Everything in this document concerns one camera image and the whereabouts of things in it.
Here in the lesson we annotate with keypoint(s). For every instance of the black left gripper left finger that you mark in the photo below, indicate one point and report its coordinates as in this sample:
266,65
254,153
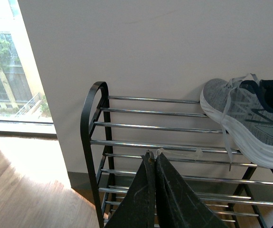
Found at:
137,210

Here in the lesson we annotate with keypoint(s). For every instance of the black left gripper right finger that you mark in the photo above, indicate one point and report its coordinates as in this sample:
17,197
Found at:
177,204

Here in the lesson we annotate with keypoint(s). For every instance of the grey sneaker one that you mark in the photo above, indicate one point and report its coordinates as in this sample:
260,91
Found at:
244,110

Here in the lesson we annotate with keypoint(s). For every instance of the black metal shoe rack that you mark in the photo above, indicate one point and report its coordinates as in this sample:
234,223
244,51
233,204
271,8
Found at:
117,130

